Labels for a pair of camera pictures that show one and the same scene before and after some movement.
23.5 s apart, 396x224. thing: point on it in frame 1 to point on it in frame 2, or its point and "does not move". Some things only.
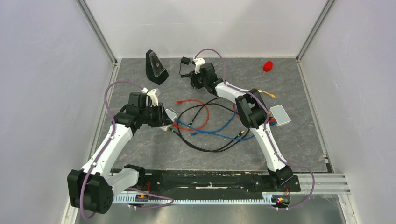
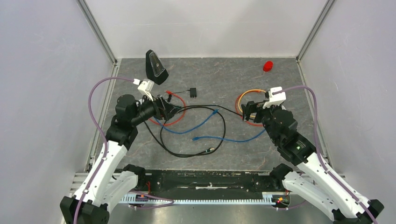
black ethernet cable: [205, 150] to [160, 138]
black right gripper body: [199, 82] to [262, 115]
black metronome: [155, 70] does not move
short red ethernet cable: [204, 125] to [176, 122]
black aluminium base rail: [212, 182] does not move
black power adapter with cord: [186, 60] to [193, 94]
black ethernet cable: [205, 150] to [208, 150]
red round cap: [267, 66] does not move
